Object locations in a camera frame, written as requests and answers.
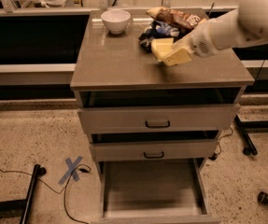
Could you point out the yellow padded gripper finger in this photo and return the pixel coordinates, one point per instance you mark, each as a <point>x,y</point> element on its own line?
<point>176,56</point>

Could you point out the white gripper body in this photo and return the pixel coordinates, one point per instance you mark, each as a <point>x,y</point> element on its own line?
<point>197,43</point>

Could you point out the yellow sponge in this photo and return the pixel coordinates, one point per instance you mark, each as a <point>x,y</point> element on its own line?
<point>160,47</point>

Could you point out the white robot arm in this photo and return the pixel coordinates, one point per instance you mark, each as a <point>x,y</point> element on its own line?
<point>243,27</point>

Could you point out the grey top drawer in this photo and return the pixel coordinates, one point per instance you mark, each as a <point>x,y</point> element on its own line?
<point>151,119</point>

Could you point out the grey drawer cabinet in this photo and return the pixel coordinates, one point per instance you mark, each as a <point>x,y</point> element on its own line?
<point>113,71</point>

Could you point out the grey middle drawer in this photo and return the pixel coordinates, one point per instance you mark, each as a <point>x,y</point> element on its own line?
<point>134,151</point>

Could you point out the grey open bottom drawer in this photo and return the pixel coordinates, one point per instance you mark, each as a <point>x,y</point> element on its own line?
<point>154,192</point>

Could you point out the brown chip bag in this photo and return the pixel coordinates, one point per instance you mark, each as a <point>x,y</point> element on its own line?
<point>176,18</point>

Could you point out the blue crumpled snack bag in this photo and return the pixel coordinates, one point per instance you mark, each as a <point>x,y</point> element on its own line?
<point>157,30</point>

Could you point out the white ceramic bowl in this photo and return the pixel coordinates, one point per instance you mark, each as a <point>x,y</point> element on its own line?
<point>116,21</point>

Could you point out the black stand leg right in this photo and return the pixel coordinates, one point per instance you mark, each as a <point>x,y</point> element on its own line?
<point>245,128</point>

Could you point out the black stand leg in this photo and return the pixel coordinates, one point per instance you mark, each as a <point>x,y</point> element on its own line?
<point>22,208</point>
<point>245,128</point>

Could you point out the blue tape cross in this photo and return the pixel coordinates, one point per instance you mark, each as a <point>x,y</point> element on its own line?
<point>71,170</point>

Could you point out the black caster leg right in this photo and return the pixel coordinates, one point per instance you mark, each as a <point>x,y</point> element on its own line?
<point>263,198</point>

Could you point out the black stand leg left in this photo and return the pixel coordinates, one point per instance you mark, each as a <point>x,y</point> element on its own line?
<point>22,208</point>

